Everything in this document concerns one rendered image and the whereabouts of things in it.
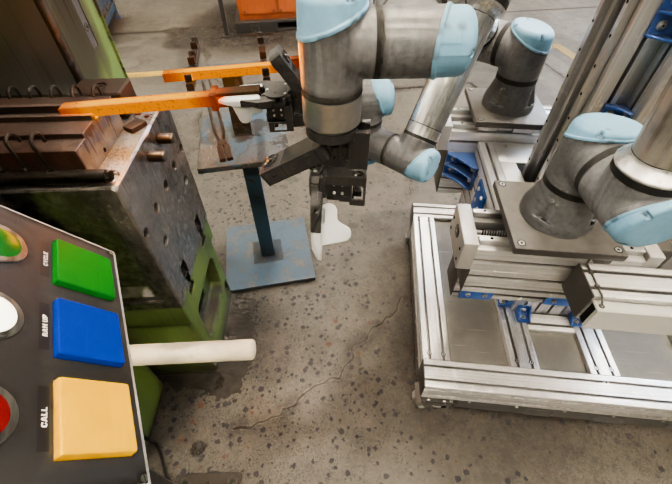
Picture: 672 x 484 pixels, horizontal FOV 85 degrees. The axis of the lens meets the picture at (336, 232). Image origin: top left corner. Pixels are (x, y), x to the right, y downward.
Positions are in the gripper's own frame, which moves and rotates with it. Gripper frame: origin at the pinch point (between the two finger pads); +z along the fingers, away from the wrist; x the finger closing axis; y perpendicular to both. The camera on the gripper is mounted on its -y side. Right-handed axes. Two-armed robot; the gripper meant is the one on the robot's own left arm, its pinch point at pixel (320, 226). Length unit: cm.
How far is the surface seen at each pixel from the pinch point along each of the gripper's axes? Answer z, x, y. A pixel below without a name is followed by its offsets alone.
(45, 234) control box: -11.2, -15.5, -32.9
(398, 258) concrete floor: 94, 72, 26
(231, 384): 93, 5, -37
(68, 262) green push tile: -9.7, -18.4, -28.9
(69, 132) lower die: -6, 16, -52
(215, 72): -1, 55, -36
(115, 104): -8, 23, -45
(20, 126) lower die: -6, 17, -63
